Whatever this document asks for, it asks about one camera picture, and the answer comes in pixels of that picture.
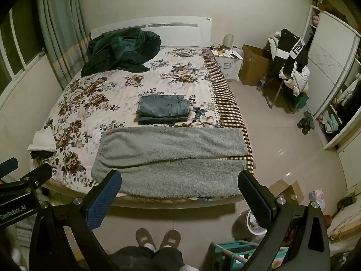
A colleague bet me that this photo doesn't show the white wardrobe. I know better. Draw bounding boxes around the white wardrobe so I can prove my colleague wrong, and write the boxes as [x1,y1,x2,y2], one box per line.
[303,4,361,151]

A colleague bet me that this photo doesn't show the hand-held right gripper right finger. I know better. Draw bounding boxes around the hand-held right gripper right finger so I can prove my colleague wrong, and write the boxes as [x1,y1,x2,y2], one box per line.
[238,170,330,271]

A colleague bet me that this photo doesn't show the person's right slipper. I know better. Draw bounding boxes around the person's right slipper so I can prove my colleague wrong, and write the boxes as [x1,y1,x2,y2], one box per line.
[160,229,181,251]

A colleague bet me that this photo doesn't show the white nightstand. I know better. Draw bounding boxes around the white nightstand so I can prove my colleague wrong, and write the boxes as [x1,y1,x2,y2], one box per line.
[213,47,243,82]

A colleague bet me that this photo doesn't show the grey fleece pants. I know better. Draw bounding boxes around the grey fleece pants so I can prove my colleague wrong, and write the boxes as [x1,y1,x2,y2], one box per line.
[91,126,248,199]

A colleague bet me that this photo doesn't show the person's slipper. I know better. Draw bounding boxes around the person's slipper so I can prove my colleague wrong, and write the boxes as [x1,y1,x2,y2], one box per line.
[160,229,181,251]
[135,228,156,251]

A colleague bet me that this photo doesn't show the pink patterned bag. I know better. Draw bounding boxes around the pink patterned bag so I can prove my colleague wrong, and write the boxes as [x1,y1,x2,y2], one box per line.
[309,189,325,210]

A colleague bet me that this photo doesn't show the open cardboard box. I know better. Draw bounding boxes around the open cardboard box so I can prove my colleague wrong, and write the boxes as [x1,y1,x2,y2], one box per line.
[238,44,275,86]

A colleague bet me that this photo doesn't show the pair of dark shoes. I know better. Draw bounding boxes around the pair of dark shoes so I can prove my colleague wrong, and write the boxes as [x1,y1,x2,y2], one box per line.
[297,111,315,135]

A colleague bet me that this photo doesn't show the folded blue jeans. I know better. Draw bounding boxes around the folded blue jeans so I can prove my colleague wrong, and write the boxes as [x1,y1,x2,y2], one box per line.
[137,94,191,124]

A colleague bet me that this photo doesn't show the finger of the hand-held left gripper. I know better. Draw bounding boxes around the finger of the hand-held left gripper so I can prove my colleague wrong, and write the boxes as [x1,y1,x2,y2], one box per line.
[0,157,19,173]
[11,163,53,194]

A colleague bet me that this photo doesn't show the teal plastic rack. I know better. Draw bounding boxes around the teal plastic rack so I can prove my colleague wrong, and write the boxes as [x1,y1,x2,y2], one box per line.
[210,240,288,271]

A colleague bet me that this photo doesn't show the person's left slipper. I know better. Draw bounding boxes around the person's left slipper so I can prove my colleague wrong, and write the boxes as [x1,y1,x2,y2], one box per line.
[135,228,156,251]

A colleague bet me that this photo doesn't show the person's legs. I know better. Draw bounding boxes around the person's legs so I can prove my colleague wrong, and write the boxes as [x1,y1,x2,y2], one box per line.
[107,245,185,271]

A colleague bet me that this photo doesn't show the black and white jacket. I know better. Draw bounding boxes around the black and white jacket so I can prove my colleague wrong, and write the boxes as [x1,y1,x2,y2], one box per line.
[275,29,310,80]

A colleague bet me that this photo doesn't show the metal chair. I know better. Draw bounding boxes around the metal chair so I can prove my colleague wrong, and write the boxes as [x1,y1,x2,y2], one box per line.
[262,70,299,114]

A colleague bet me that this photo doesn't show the white bed headboard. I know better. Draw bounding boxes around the white bed headboard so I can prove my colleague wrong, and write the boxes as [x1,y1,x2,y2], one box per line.
[90,16,213,48]

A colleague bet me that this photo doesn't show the flat cardboard piece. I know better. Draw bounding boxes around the flat cardboard piece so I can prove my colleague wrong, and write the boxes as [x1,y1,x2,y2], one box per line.
[268,179,304,205]

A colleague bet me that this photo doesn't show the white cloth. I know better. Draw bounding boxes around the white cloth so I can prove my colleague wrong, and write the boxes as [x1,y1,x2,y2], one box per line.
[27,130,58,153]

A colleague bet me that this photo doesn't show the brown checkered sheet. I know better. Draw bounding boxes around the brown checkered sheet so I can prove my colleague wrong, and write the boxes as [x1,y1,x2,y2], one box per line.
[201,49,256,175]

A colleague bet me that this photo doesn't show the floral bedsheet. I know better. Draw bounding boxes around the floral bedsheet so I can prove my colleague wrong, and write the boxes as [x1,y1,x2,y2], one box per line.
[28,47,223,195]

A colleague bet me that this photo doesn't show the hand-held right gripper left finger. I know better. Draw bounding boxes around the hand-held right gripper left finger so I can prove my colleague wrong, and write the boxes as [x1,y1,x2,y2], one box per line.
[28,169,122,271]

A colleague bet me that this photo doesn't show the window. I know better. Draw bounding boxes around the window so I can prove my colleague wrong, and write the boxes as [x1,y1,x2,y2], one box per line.
[0,0,46,96]

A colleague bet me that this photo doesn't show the white puffy jacket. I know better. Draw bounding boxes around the white puffy jacket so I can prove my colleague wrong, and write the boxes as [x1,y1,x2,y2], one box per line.
[279,66,311,96]

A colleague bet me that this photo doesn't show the dark green duvet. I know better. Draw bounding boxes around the dark green duvet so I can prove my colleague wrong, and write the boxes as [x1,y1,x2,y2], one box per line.
[80,28,162,77]

